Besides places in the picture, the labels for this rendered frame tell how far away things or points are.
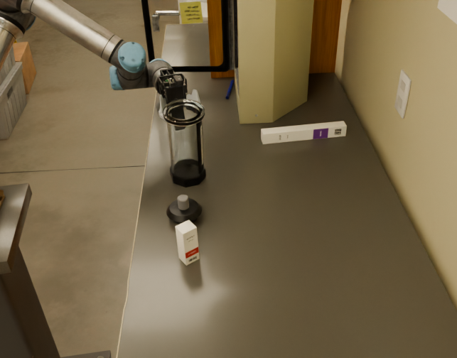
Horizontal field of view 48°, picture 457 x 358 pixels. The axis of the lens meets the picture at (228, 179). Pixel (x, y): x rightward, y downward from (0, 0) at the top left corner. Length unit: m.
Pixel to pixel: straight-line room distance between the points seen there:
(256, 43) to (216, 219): 0.58
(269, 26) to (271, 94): 0.23
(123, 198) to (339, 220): 1.85
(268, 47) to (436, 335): 0.94
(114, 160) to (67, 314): 1.22
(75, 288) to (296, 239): 1.49
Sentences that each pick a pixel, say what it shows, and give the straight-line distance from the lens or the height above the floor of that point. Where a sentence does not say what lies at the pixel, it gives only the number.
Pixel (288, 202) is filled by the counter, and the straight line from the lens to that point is 1.38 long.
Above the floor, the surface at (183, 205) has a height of 0.99.
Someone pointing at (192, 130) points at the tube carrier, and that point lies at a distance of 1.33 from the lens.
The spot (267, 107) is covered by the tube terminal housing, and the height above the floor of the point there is 1.00.
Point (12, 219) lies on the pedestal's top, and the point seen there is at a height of 0.94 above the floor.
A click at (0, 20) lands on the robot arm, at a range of 1.64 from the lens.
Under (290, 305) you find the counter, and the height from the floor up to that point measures 0.94.
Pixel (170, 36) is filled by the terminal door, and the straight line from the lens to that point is 1.94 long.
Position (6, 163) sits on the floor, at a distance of 3.55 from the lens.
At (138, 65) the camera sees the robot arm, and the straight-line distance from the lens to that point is 1.44.
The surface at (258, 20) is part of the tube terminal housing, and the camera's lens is 1.58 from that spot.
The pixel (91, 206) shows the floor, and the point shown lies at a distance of 2.99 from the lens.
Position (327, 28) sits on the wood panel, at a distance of 2.03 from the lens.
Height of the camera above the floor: 1.80
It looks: 36 degrees down
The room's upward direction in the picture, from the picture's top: 2 degrees counter-clockwise
